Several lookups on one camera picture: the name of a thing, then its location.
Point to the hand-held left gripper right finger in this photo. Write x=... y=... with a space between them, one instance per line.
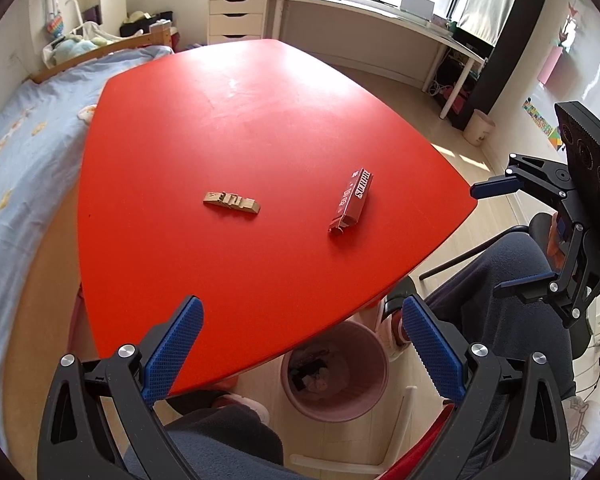
x=432 y=352

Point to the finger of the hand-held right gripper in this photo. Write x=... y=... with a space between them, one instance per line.
x=517 y=287
x=490 y=189

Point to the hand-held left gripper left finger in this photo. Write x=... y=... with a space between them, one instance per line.
x=175 y=347

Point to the pink trash bin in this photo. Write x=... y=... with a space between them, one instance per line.
x=360 y=385

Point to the long red box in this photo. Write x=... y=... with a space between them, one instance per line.
x=352 y=200

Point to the tan wooden piece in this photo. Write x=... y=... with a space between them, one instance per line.
x=232 y=202

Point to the person's right hand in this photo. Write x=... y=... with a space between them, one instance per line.
x=557 y=252

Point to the person's right leg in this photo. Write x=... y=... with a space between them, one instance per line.
x=500 y=310

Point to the person's leg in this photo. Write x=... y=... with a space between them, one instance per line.
x=500 y=310
x=220 y=445

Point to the person's right slipper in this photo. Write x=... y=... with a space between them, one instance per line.
x=392 y=332

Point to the person's slipper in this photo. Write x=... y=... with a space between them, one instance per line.
x=392 y=332
x=245 y=407

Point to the small white bin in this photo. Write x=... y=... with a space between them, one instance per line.
x=478 y=129

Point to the person's left slipper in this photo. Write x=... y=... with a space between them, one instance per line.
x=245 y=407

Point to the person's left leg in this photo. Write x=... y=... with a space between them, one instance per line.
x=220 y=445

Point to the black shelf unit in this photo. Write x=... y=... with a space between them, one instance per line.
x=510 y=50

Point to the white box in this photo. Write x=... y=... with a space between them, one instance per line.
x=417 y=1

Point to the white desk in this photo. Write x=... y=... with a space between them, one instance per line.
x=370 y=20

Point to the blue printed blanket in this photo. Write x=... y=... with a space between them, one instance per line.
x=25 y=160

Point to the white drawer unit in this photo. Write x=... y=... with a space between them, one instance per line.
x=237 y=12

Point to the pastel plush toy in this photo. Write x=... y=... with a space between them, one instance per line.
x=77 y=49

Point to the black storage basket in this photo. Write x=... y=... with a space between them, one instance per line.
x=147 y=24

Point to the colourful wall sticker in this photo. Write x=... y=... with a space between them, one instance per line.
x=542 y=120

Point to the pink wall paper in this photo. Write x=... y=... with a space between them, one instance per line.
x=550 y=64

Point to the wooden bed frame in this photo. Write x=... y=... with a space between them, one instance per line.
x=105 y=49

